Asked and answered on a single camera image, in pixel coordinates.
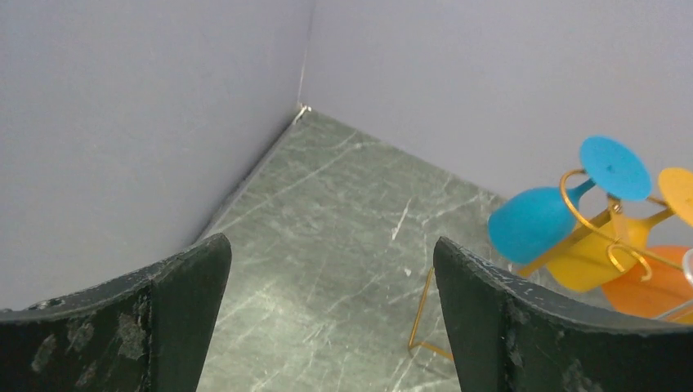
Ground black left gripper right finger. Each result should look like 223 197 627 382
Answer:
433 237 692 392

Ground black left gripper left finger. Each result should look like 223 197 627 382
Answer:
1 234 232 391

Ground blue wine glass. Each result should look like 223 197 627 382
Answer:
487 136 653 265

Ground yellow wine glass left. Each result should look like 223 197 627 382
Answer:
545 167 692 293

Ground orange wine glass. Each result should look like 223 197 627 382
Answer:
601 258 692 319

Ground gold wire glass rack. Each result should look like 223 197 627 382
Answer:
407 168 693 363

